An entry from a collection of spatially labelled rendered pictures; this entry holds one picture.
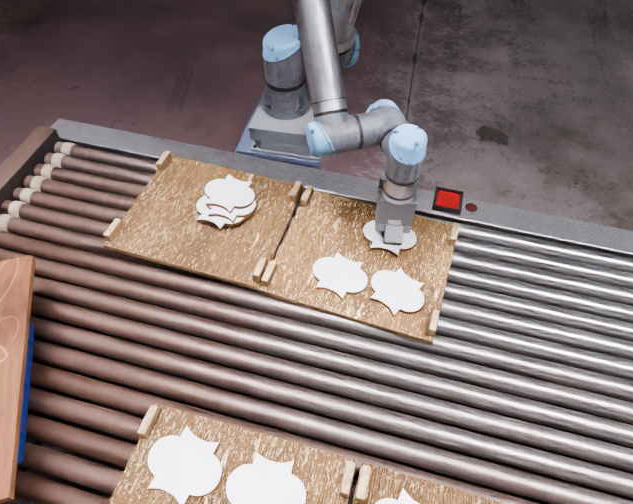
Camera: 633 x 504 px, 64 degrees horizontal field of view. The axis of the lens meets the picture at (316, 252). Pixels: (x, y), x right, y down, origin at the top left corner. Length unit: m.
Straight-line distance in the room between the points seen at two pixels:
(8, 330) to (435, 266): 0.93
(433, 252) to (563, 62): 2.92
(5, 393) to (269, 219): 0.68
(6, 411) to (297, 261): 0.66
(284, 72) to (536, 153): 2.00
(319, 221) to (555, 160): 2.09
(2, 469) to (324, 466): 0.54
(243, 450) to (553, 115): 2.94
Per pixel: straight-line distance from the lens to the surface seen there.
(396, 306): 1.16
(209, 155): 1.55
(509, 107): 3.49
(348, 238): 1.28
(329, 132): 1.09
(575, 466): 1.15
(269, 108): 1.58
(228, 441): 1.04
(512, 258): 1.37
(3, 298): 1.21
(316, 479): 1.01
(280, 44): 1.47
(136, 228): 1.36
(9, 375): 1.11
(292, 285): 1.19
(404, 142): 1.04
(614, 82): 4.02
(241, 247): 1.27
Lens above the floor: 1.92
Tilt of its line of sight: 52 degrees down
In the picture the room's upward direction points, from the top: 1 degrees clockwise
